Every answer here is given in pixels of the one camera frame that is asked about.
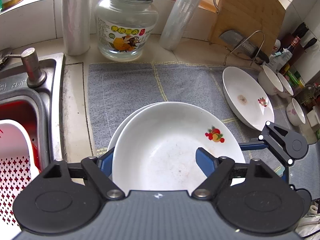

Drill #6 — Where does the white perforated colander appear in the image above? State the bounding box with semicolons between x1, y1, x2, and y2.
0;120;40;227

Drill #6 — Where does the red-capped clear bottle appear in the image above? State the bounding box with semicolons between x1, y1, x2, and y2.
296;84;317;107

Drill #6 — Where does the white clipped paper bag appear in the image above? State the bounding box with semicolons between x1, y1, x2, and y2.
269;49;292;72

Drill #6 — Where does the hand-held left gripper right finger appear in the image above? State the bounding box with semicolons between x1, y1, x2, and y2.
192;147;282;201

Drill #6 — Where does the tall plastic wrap roll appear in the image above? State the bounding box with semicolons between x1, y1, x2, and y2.
159;0;212;51

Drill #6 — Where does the bamboo cutting board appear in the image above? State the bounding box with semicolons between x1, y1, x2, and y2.
207;0;286;55

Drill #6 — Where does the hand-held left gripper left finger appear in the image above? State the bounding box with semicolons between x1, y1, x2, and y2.
43;148;125;201

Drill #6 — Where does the dark soy sauce bottle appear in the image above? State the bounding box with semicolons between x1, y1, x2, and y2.
284;22;310;65

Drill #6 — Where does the metal wire rack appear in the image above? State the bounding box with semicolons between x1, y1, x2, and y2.
223;31;265;68

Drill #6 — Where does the red plastic basin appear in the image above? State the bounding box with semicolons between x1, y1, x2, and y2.
0;100;48;170

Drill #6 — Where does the green-lidded sauce jar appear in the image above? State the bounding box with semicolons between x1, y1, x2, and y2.
287;70;305;88

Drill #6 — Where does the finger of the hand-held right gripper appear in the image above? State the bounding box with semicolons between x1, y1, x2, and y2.
239;121;293;166
280;166;290;183

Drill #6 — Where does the white pink-flowered bowl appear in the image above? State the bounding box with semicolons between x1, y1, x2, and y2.
277;72;294;98
257;64;284;96
286;97;306;126

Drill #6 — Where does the black-handled kitchen knife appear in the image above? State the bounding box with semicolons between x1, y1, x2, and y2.
219;30;270;64

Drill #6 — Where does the white plate with brown stain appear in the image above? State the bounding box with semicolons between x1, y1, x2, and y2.
222;66;275;132

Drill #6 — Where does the glass jar with black lid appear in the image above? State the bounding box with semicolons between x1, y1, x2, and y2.
94;0;159;61

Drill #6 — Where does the blue grey checkered towel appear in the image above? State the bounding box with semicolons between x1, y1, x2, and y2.
87;62;309;178

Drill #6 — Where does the metal soap dispenser pump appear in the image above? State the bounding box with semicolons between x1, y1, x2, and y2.
21;47;47;88

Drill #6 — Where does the stainless steel sink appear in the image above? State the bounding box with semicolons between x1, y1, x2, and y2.
0;52;66;180

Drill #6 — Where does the white fruit-print plate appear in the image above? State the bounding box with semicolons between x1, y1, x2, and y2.
112;102;247;190
106;102;160;155

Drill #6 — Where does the short plastic wrap roll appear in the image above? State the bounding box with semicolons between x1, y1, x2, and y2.
61;0;94;56

